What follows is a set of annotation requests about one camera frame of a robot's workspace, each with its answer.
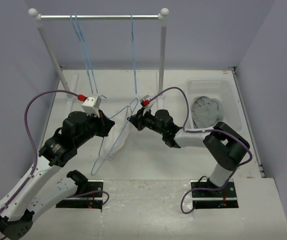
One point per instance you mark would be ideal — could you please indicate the blue hanger right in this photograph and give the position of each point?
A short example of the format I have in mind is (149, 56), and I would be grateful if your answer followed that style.
(133, 52)

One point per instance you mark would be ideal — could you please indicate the white tank top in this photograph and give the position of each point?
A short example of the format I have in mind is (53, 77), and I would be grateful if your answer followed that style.
(117, 135)

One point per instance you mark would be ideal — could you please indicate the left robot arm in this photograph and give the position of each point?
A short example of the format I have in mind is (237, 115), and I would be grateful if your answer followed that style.
(21, 207)

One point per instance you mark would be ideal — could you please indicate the white plastic basket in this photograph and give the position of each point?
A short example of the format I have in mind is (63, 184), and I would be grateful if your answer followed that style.
(224, 91)

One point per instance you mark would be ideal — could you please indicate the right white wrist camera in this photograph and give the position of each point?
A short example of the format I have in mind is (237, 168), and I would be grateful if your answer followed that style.
(146, 103)

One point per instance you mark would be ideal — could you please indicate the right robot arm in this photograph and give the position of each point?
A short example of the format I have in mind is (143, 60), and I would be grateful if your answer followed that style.
(226, 146)

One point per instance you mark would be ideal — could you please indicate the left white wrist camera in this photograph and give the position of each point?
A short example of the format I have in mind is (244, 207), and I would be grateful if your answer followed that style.
(91, 105)

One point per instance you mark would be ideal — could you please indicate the blue hanger far left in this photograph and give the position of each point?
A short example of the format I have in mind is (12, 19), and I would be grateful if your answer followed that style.
(83, 47)

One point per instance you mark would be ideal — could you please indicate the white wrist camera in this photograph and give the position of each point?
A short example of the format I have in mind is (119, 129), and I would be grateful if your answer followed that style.
(91, 105)
(146, 103)

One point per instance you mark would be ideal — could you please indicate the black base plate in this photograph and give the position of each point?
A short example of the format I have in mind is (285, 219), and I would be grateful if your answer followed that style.
(222, 199)
(89, 197)

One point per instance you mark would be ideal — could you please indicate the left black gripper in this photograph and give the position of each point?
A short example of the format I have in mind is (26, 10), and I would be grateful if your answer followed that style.
(104, 123)

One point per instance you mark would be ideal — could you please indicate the blue hanger with top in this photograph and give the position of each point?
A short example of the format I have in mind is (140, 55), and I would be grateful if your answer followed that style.
(99, 161)

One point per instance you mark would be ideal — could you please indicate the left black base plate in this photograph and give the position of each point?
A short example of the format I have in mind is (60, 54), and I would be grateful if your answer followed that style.
(89, 197)

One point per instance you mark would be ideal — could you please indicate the white clothes rack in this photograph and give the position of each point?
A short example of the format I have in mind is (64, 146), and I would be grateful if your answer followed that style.
(162, 17)

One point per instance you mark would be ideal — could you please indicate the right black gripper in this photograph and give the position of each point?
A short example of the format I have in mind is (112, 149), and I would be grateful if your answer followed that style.
(136, 119)

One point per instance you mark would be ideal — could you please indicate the grey clothes in basket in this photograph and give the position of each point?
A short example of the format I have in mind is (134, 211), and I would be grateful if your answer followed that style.
(206, 112)

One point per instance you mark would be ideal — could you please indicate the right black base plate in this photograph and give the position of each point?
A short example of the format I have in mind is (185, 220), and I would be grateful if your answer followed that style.
(222, 199)

